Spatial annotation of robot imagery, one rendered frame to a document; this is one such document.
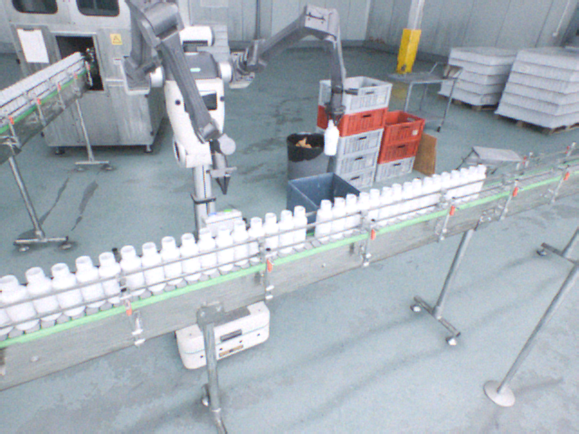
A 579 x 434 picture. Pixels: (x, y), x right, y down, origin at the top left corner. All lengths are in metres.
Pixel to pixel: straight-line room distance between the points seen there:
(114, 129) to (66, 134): 0.54
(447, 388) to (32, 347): 1.99
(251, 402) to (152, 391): 0.54
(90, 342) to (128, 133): 3.83
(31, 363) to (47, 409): 1.05
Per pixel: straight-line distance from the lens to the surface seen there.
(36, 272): 1.22
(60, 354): 1.33
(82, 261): 1.20
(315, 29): 1.35
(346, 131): 3.63
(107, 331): 1.29
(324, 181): 2.14
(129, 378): 2.33
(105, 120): 4.92
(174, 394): 2.21
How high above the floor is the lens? 1.84
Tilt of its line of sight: 33 degrees down
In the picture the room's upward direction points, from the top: 3 degrees clockwise
